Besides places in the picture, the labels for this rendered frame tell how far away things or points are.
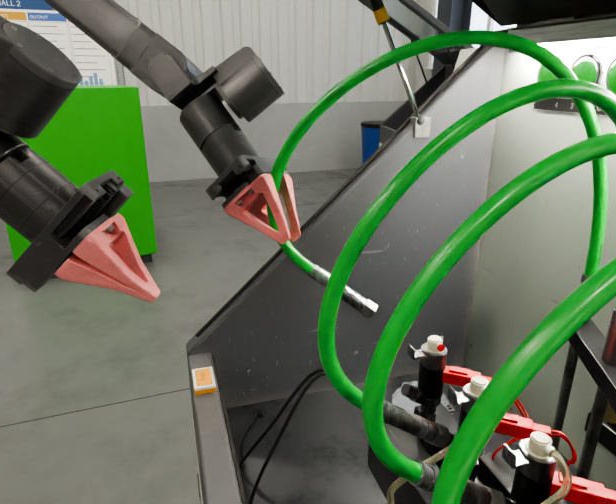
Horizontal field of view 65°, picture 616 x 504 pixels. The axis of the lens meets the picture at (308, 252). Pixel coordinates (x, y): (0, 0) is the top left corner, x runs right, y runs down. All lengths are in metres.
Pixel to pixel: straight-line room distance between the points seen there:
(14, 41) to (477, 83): 0.67
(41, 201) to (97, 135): 3.27
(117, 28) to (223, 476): 0.55
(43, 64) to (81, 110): 3.27
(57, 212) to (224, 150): 0.24
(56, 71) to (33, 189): 0.09
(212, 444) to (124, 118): 3.20
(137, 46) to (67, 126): 3.02
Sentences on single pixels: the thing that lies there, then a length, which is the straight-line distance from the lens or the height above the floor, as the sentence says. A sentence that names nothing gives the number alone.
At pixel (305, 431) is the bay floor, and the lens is 0.84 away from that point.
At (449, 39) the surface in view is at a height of 1.41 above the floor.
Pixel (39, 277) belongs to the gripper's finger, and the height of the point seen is 1.23.
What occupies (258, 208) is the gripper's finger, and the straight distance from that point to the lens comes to 0.61.
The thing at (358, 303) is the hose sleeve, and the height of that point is 1.11.
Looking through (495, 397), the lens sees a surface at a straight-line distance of 0.26.
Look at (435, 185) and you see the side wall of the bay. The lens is 0.86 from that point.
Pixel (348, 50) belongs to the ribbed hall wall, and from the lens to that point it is 7.55.
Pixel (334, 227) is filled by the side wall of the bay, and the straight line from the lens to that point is 0.79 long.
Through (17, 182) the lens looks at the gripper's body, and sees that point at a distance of 0.42.
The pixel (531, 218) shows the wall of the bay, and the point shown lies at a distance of 0.84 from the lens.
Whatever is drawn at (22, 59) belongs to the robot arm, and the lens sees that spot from 0.40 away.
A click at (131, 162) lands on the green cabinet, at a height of 0.79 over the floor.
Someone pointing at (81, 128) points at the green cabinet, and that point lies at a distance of 3.67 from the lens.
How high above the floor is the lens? 1.38
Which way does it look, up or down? 20 degrees down
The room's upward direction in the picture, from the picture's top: straight up
